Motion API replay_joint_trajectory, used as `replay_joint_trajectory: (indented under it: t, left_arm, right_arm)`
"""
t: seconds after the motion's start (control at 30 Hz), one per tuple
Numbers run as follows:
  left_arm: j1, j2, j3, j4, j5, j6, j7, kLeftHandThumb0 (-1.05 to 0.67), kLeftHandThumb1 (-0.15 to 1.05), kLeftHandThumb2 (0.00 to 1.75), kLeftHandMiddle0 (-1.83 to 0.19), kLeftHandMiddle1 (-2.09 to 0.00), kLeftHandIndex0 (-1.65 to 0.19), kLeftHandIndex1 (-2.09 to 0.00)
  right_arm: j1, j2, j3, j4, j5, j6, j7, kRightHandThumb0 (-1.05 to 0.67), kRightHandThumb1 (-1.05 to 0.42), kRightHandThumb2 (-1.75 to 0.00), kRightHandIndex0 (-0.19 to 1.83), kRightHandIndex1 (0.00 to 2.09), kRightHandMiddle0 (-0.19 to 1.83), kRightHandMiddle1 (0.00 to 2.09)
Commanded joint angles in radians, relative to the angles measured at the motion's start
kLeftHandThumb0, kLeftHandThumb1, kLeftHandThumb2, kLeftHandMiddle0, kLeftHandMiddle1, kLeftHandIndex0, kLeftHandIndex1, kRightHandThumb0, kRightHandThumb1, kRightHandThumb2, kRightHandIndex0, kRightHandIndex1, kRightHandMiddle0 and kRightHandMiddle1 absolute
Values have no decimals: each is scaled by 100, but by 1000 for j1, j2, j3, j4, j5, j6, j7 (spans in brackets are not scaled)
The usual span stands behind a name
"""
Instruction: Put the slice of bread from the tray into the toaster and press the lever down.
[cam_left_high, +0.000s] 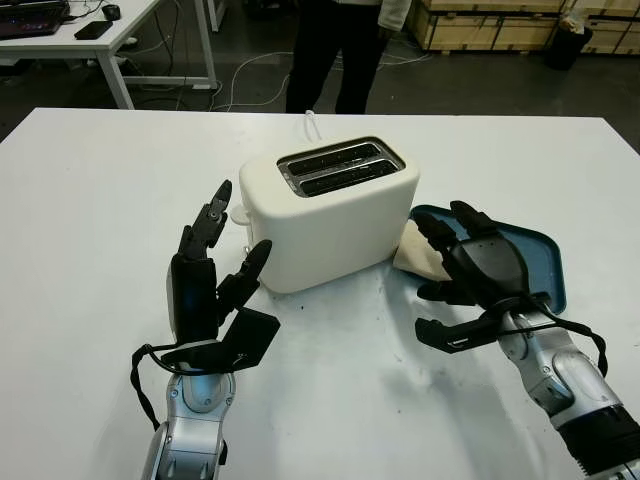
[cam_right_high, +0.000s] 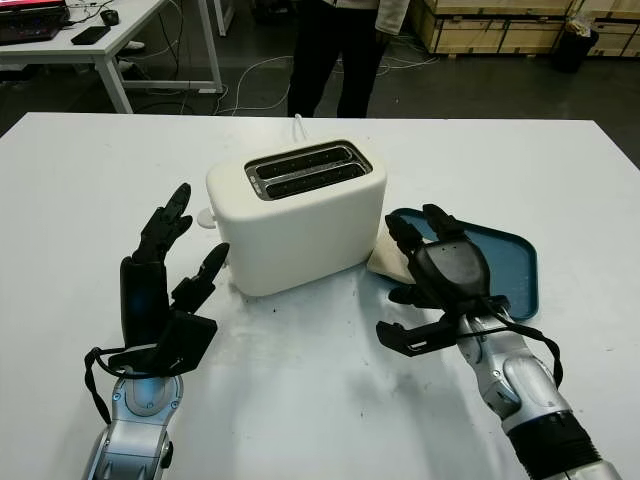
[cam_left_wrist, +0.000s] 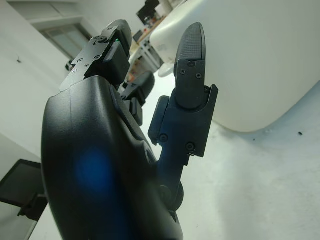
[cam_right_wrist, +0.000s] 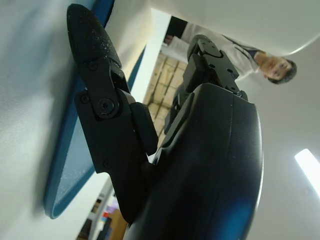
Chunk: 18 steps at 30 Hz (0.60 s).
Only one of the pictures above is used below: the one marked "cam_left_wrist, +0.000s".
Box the black flat screen on stand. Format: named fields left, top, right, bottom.
left=0, top=158, right=49, bottom=222

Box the white two-slot toaster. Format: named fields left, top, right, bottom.
left=149, top=0, right=320, bottom=134

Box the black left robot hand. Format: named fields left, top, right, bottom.
left=41, top=19, right=219, bottom=240

